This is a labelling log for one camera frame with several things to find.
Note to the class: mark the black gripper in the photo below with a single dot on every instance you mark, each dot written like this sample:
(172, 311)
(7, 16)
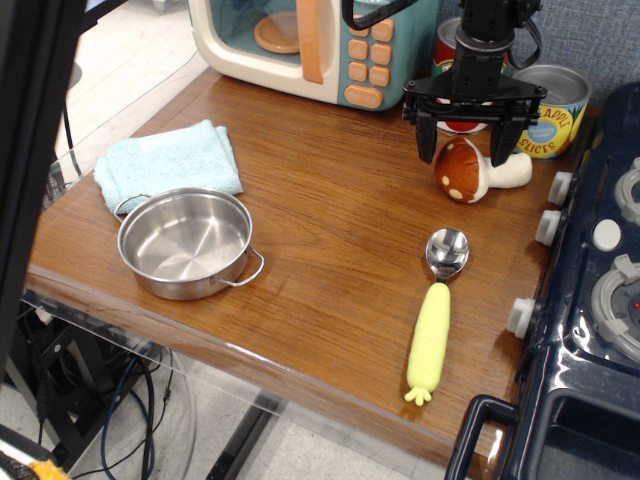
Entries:
(476, 90)

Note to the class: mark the plush brown white mushroom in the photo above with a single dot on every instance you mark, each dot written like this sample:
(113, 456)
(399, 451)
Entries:
(466, 175)

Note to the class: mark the tomato sauce can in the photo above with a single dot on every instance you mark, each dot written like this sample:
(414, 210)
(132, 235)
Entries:
(443, 60)

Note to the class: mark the pineapple slices can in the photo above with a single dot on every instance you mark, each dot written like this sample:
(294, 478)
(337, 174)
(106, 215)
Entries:
(560, 112)

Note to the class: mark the toy microwave teal cream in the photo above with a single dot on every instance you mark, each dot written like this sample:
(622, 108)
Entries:
(365, 69)

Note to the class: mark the orange plate in microwave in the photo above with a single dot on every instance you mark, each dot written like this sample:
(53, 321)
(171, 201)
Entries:
(278, 33)

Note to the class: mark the light blue folded cloth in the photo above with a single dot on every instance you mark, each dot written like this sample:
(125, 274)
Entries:
(197, 156)

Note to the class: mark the dark blue toy stove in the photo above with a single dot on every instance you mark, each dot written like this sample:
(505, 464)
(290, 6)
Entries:
(576, 413)

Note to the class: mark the stainless steel pot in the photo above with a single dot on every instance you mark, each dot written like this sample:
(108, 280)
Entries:
(189, 243)

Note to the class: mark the spoon with yellow handle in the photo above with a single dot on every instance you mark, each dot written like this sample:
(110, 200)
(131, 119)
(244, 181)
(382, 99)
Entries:
(447, 252)

